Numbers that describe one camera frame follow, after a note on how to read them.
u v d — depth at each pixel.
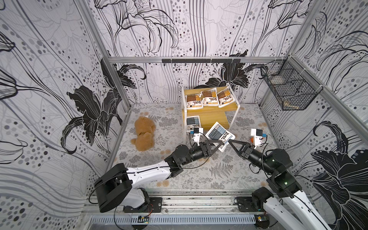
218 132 0.66
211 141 0.64
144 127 0.93
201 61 0.93
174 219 0.76
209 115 0.89
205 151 0.58
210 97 0.75
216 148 0.60
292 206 0.45
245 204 0.72
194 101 0.73
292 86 0.88
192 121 0.88
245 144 0.58
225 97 0.73
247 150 0.55
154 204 0.74
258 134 0.58
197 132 0.65
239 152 0.58
